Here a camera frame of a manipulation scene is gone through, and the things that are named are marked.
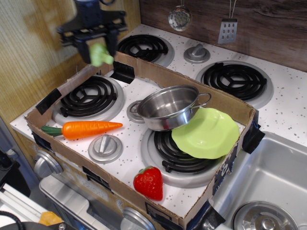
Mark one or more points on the left oven front knob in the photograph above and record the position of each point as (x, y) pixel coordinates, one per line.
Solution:
(46, 165)

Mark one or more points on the front left black burner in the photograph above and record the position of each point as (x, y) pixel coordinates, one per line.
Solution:
(99, 98)

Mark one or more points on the brown cardboard fence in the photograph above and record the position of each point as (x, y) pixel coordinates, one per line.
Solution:
(240, 111)

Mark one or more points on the yellow object bottom left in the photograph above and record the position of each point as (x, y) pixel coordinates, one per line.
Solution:
(49, 218)

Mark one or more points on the light green plastic plate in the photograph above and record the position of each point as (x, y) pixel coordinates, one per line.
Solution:
(211, 134)

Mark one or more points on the front right black burner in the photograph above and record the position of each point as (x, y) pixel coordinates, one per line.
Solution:
(178, 168)

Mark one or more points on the hanging steel strainer ladle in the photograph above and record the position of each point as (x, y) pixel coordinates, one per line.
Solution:
(180, 17)

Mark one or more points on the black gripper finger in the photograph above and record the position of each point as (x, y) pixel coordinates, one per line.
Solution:
(83, 49)
(112, 41)

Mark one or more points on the back left black burner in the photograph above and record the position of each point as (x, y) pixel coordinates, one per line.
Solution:
(148, 47)

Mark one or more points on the back grey stove knob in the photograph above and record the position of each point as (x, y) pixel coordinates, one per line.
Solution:
(197, 54)

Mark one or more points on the back right black burner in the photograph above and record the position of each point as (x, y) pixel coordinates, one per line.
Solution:
(242, 80)

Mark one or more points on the front grey stove knob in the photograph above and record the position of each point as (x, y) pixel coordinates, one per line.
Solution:
(105, 149)

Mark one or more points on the grey oven door handle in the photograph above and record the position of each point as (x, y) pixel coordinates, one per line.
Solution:
(83, 209)

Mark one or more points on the green toy broccoli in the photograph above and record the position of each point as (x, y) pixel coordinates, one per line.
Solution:
(99, 55)

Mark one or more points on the grey toy sink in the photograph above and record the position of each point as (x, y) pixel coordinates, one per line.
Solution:
(275, 172)

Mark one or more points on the middle grey stove knob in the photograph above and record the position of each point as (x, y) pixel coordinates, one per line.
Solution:
(132, 115)

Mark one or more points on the oven knob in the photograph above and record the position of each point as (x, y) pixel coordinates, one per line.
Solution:
(134, 220)
(46, 165)

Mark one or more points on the grey stove knob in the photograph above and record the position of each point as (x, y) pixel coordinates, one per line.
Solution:
(105, 149)
(132, 115)
(197, 54)

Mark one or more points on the right oven front knob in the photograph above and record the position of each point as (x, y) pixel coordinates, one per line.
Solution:
(134, 220)

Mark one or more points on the hanging steel slotted spatula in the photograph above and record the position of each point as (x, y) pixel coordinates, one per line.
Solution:
(228, 27)

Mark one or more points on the red toy strawberry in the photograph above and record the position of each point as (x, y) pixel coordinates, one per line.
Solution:
(149, 182)

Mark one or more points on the small steel pan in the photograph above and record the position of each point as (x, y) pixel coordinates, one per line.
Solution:
(170, 107)

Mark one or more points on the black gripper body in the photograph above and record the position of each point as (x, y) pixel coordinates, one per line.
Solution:
(91, 22)

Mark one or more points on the steel sink drain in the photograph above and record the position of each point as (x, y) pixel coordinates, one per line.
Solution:
(260, 215)

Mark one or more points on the orange toy carrot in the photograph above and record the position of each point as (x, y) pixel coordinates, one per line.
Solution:
(81, 129)

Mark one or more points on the black burner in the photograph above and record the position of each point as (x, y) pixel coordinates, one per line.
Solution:
(242, 80)
(99, 98)
(178, 168)
(148, 47)

